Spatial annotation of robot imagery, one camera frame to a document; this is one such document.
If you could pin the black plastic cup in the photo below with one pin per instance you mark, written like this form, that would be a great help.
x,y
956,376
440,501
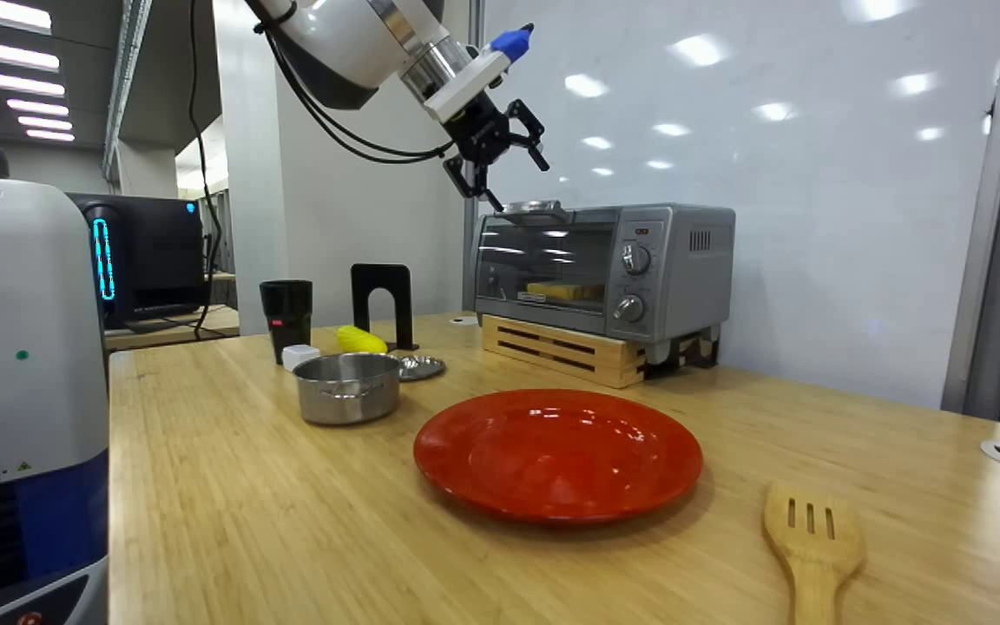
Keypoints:
x,y
285,307

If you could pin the red plate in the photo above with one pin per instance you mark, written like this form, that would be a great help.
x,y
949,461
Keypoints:
x,y
556,457

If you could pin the small steel pot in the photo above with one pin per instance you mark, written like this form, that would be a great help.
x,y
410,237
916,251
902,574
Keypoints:
x,y
344,400

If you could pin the steel pot lid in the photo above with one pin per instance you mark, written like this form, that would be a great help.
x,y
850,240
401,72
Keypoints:
x,y
421,369

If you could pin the wooden pallet stand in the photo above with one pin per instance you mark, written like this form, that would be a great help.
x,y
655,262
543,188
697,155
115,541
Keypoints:
x,y
556,347

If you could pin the wooden slotted spatula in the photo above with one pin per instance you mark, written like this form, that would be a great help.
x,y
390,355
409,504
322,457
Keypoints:
x,y
813,557

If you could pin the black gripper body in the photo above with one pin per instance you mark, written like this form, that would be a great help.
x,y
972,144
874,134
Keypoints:
x,y
484,134

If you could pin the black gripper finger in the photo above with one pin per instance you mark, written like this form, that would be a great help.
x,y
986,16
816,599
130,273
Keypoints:
x,y
528,128
470,175

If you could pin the black metal bookend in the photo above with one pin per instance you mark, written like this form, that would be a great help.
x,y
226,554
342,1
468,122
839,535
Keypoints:
x,y
383,274

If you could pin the small white block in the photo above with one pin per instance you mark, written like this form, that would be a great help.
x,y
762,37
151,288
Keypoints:
x,y
299,355

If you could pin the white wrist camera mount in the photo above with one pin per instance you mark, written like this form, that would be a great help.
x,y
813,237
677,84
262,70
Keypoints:
x,y
468,86

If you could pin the white glass whiteboard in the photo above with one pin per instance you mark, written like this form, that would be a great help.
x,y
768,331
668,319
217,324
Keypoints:
x,y
850,230

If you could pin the white and blue device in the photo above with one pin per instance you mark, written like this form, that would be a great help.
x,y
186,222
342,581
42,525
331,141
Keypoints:
x,y
14,347

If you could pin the black computer with blue light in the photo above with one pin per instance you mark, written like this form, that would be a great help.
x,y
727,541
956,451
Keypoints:
x,y
153,254

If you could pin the silver toaster oven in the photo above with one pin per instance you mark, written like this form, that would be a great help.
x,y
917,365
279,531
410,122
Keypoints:
x,y
684,277

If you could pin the wooden side desk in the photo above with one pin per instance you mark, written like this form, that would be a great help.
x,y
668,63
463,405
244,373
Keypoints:
x,y
174,331

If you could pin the yellow toy corn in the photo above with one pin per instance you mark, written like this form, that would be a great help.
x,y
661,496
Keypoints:
x,y
358,342

